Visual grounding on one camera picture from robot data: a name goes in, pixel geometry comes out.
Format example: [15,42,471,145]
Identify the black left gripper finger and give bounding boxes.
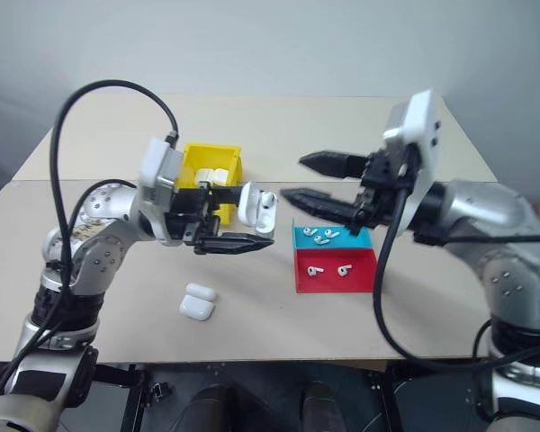
[193,231,276,257]
[208,183,248,206]

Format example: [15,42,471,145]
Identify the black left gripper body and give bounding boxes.
[164,183,222,248]

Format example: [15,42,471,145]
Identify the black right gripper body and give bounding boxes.
[352,143,423,230]

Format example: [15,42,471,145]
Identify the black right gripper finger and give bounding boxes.
[297,150,371,182]
[279,185,361,225]

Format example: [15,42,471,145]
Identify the yellow plastic bin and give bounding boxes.
[175,142,246,227]

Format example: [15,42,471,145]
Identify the blue paper tray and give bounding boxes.
[292,218,375,251]

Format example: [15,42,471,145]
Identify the red paper tray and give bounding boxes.
[292,247,380,295]

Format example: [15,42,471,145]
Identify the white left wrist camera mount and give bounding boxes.
[137,137,185,204]

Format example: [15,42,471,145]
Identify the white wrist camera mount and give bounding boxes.
[137,137,185,204]
[382,88,444,213]

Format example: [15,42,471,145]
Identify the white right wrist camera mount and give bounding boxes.
[382,88,444,213]

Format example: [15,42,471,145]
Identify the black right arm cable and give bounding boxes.
[371,186,540,373]

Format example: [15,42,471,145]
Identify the black table frame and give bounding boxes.
[92,359,494,432]

